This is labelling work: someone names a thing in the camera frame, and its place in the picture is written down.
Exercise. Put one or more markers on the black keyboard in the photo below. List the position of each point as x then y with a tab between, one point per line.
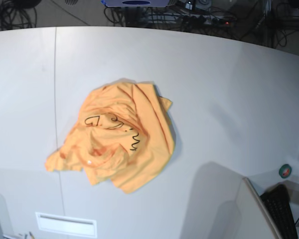
277	203

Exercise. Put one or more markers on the white partition panel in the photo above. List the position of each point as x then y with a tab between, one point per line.
256	221

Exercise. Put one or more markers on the orange yellow t-shirt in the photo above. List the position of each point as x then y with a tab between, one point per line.
122	134

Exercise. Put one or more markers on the white cable tray slot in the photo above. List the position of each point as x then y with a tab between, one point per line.
67	225

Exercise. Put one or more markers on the green tape roll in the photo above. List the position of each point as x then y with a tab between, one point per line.
285	171

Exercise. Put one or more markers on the black power strip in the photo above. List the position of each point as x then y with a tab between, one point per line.
208	20

